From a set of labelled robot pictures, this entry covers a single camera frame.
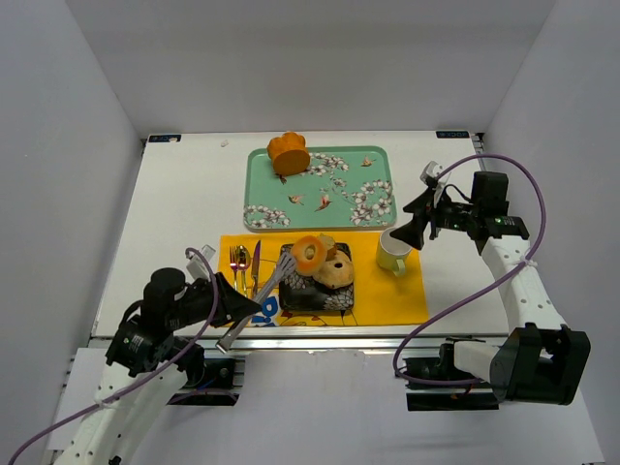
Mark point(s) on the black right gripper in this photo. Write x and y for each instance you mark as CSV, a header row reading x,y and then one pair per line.
x,y
428,219

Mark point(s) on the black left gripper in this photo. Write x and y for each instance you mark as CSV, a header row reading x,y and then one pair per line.
x,y
216,298

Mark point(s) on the golden plain bagel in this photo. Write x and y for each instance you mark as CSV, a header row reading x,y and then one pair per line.
x,y
309,253

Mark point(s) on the speckled raisin bagel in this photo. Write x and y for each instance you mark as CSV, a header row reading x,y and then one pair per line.
x,y
337,272

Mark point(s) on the brown bread slice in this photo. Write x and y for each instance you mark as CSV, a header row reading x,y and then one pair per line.
x,y
329,245

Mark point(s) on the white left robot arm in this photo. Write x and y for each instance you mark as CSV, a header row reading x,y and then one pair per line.
x,y
307,401

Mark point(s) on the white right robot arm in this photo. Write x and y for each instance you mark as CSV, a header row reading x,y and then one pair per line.
x,y
542,360

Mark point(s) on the iridescent table knife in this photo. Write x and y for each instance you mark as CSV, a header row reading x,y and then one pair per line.
x,y
255,268

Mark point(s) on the white and green mug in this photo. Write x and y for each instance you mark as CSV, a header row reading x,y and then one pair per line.
x,y
392,253

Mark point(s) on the black floral square plate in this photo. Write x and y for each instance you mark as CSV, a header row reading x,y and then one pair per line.
x,y
303,293

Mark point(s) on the yellow printed placemat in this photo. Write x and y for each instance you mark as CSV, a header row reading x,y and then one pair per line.
x,y
381,298

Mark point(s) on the iridescent spoon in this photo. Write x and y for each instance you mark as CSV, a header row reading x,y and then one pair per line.
x,y
244,262

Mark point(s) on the iridescent fork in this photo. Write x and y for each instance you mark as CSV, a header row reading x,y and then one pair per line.
x,y
234,265

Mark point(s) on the mint floral serving tray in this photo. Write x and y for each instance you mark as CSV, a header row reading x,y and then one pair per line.
x,y
344,187

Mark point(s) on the blue label right corner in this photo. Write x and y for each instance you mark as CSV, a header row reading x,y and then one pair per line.
x,y
448,134

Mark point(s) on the blue label corner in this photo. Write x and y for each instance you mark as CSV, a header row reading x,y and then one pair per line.
x,y
168,138
448,134

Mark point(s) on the orange brioche loaf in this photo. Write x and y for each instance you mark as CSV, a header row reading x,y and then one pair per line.
x,y
288,154

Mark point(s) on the blue label left corner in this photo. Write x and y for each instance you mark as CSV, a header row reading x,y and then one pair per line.
x,y
168,138

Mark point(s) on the aluminium table edge rail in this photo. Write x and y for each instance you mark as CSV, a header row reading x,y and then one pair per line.
x,y
262,343

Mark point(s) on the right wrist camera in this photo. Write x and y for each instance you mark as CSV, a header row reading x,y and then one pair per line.
x,y
430,174

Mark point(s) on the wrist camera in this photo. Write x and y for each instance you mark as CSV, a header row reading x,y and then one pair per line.
x,y
195,265
430,174

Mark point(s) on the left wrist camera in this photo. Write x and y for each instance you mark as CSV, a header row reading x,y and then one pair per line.
x,y
195,265

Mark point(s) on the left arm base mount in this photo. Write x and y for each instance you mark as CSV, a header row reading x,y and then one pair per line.
x,y
217,384

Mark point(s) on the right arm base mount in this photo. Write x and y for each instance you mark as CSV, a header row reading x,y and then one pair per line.
x,y
434,384

